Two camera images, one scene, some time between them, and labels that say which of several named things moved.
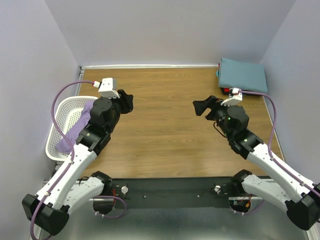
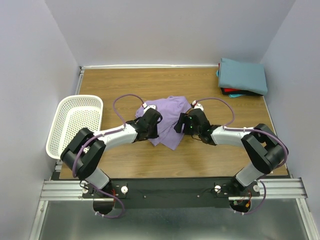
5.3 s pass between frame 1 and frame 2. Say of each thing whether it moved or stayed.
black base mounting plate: stayed
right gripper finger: moved
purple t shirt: moved
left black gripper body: moved
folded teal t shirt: stayed
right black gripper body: moved
